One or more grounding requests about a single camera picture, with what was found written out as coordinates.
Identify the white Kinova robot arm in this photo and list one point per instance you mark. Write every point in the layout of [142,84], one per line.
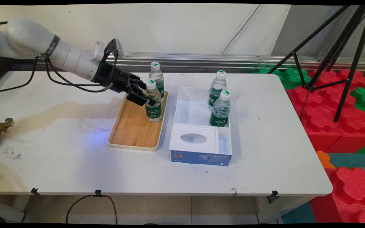
[27,38]

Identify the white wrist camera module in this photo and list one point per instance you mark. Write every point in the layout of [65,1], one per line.
[97,50]

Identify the orange foam piece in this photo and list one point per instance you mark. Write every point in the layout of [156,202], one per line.
[324,160]

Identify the wooden tray cream rim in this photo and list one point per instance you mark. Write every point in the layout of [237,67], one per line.
[131,129]

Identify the teal foam mat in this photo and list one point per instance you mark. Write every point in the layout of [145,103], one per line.
[353,160]

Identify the black table edge clip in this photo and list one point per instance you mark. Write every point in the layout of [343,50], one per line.
[272,195]
[35,191]
[98,193]

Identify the aluminium wall rail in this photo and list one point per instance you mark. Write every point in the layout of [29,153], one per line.
[201,61]

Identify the black tripod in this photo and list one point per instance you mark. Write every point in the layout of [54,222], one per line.
[354,65]

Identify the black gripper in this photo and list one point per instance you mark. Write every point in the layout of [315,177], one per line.
[114,77]

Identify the red foam block flower top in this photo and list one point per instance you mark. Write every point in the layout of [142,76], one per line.
[350,196]

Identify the small water bottle green label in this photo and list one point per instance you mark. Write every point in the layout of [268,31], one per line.
[157,76]
[216,88]
[220,111]
[154,111]

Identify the white table leg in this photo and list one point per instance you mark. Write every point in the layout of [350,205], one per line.
[274,210]

